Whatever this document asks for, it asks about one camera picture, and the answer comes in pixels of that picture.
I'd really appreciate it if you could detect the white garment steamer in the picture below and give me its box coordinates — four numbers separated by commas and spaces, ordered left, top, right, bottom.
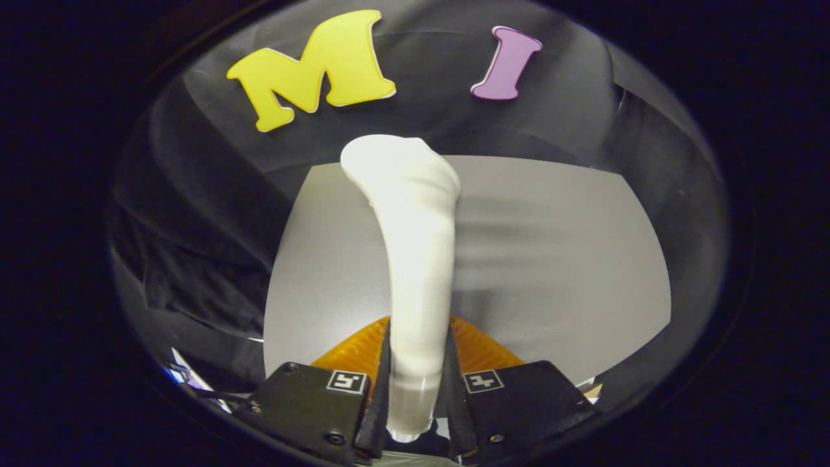
340, 134, 462, 443

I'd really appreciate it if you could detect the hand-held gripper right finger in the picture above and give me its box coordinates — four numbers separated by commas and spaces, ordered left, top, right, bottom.
444, 314, 599, 465

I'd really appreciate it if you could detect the grey cabinet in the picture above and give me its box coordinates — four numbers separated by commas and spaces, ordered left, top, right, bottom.
263, 154, 672, 390

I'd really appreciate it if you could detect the black backdrop cloth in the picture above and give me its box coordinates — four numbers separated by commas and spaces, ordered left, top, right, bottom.
110, 0, 730, 416

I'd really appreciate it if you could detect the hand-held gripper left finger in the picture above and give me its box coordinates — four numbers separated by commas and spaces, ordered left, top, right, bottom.
233, 316, 394, 466

